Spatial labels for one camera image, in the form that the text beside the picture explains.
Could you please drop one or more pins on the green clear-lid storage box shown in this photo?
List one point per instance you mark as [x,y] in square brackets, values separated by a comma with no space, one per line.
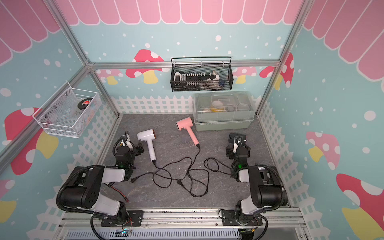
[223,111]

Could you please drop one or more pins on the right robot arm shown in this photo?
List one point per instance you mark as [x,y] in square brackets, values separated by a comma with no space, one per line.
[267,191]

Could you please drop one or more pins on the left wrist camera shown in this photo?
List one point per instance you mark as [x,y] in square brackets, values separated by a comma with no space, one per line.
[126,141]

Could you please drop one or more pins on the black wire mesh basket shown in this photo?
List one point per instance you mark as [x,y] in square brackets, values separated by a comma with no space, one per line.
[221,65]

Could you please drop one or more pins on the black red tape measure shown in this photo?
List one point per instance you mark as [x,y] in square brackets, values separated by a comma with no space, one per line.
[83,104]

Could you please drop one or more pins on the white wire mesh basket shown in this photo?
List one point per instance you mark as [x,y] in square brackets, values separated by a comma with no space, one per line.
[60,116]

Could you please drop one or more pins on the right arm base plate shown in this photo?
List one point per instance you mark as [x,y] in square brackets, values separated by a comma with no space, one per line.
[236,218]

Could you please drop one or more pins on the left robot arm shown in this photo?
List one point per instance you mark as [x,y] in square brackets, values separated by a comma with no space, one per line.
[80,193]

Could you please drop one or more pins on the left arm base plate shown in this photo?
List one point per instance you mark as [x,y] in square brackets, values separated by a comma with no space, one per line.
[125,218]

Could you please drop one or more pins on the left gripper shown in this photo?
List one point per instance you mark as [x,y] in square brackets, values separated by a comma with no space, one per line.
[137,148]

